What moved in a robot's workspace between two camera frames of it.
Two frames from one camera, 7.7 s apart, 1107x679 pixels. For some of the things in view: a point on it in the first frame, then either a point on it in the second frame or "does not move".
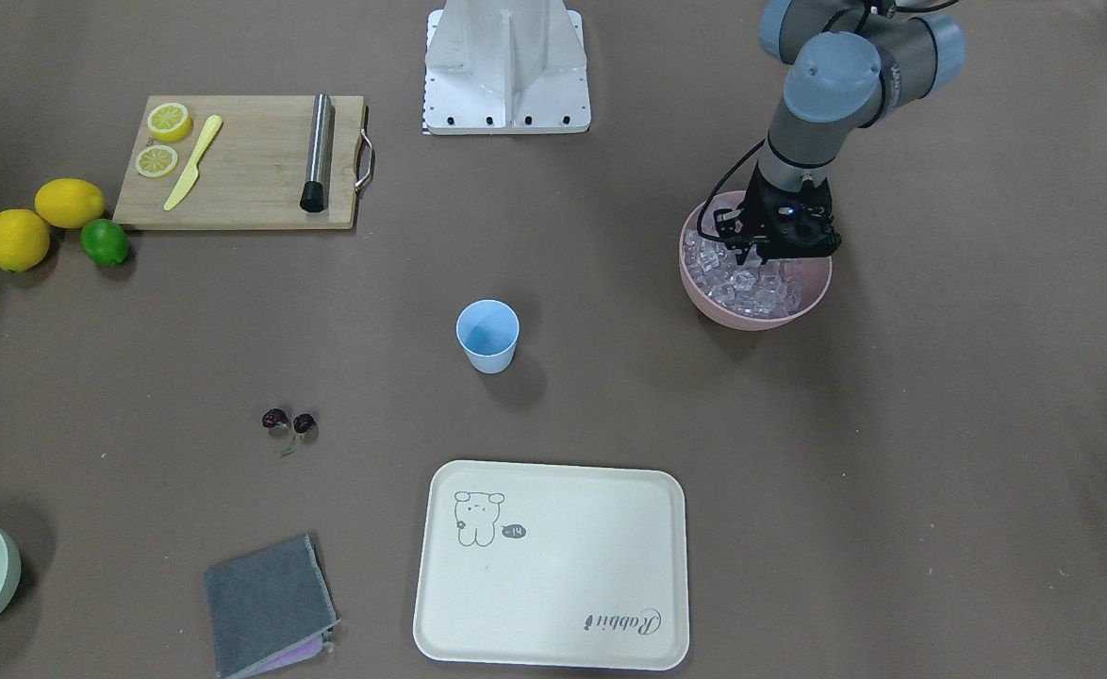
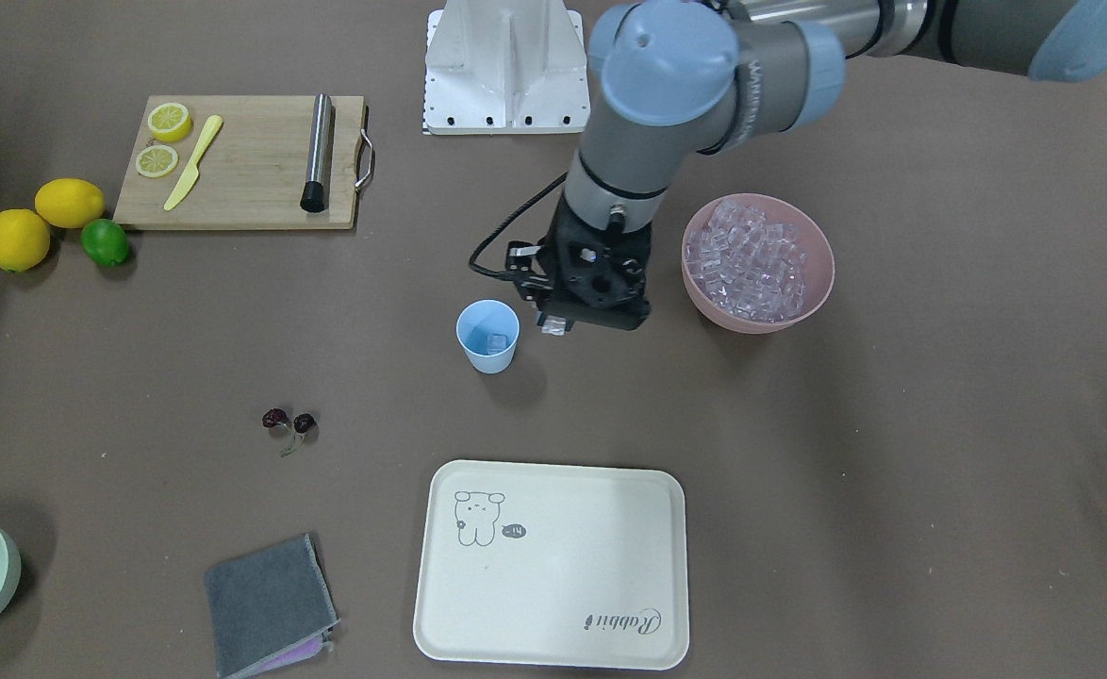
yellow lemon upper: [16, 240] does not move
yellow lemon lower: [69, 203] does not move
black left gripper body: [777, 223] → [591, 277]
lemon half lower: [170, 123] does not move
